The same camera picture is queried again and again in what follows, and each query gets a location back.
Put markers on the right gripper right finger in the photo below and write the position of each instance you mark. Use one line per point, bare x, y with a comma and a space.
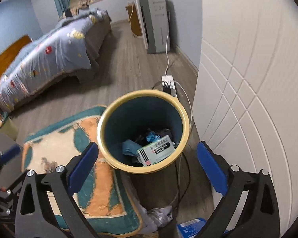
248, 207

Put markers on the white medicine box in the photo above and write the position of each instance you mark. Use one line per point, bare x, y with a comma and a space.
156, 152

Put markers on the wooden headboard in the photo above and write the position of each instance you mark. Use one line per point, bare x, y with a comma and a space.
8, 56

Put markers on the bed with blue duvet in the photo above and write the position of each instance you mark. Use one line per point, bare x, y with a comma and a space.
70, 49

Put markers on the black plastic bag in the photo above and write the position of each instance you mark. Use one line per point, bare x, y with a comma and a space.
141, 138

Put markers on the white power strip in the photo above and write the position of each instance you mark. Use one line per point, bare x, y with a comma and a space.
168, 85

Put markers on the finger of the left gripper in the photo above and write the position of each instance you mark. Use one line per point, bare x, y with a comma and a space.
8, 155

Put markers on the blue box on floor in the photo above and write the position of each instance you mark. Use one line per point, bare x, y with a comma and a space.
190, 229

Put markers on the yellow rimmed teal trash bin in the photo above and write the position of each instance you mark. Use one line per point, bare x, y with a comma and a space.
131, 115

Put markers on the wooden side cabinet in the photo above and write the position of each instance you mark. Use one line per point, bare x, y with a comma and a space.
133, 20

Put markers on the white grey air purifier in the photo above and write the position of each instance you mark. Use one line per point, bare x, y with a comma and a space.
153, 19

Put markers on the blue glove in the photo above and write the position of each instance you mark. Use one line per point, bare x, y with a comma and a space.
152, 137

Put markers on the small green waste bin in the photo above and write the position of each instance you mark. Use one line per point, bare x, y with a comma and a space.
9, 128

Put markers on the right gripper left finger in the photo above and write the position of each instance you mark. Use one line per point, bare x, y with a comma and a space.
34, 216

